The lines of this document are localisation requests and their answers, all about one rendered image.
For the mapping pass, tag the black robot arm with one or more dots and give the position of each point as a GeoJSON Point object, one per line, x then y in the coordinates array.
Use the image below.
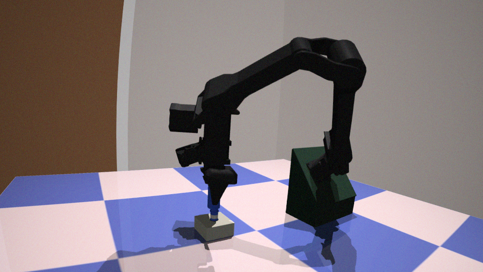
{"type": "Point", "coordinates": [223, 94]}

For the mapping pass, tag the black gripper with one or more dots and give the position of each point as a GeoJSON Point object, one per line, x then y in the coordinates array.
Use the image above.
{"type": "Point", "coordinates": [216, 175]}

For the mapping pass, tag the cream square block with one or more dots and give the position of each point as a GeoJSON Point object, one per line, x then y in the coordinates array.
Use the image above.
{"type": "Point", "coordinates": [211, 230]}

